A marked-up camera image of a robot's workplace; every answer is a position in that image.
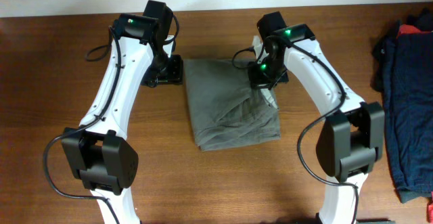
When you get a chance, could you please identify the dark blue garment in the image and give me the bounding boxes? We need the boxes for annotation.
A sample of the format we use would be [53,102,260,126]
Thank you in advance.
[372,22,432,203]

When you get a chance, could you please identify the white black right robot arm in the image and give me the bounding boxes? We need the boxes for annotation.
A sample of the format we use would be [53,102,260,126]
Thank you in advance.
[248,12,385,223]

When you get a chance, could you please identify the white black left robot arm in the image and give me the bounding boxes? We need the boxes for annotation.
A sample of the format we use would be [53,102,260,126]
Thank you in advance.
[61,1,183,223]

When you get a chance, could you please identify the grey shorts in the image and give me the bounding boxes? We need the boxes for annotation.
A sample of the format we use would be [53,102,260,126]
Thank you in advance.
[183,59,281,152]

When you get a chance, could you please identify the red garment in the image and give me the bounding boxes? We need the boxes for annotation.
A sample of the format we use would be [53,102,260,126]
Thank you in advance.
[396,24,422,38]

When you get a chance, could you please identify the black garment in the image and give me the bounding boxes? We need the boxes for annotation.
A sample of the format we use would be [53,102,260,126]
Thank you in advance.
[406,7,433,31]

